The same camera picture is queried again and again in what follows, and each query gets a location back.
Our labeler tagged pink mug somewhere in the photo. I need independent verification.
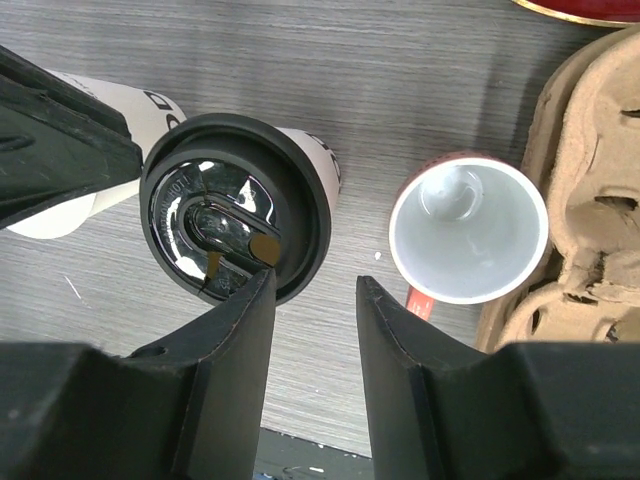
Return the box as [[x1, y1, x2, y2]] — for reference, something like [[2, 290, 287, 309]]
[[388, 152, 549, 305]]

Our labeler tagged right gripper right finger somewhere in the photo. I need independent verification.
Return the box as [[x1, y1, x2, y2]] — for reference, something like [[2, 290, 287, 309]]
[[356, 276, 639, 479]]

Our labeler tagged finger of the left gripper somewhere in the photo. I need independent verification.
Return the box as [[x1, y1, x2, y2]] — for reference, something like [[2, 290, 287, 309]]
[[1, 49, 142, 228]]

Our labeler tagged white paper cup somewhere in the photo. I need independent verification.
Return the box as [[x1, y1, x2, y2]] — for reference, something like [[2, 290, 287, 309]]
[[277, 127, 341, 213], [1, 70, 186, 239]]

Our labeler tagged brown cardboard cup carrier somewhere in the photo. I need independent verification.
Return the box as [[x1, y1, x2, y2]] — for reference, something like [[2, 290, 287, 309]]
[[475, 26, 639, 353]]

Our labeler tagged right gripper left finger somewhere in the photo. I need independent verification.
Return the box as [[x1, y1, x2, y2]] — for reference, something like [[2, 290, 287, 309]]
[[1, 271, 276, 479]]

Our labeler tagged black cup lid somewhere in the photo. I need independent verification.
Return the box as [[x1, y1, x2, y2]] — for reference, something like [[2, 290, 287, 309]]
[[139, 113, 333, 305]]

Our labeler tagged red round tray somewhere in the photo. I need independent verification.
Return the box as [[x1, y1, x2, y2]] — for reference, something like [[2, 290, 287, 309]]
[[513, 0, 640, 28]]

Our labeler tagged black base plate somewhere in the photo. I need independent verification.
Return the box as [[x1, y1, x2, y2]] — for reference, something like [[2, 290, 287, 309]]
[[253, 428, 374, 480]]

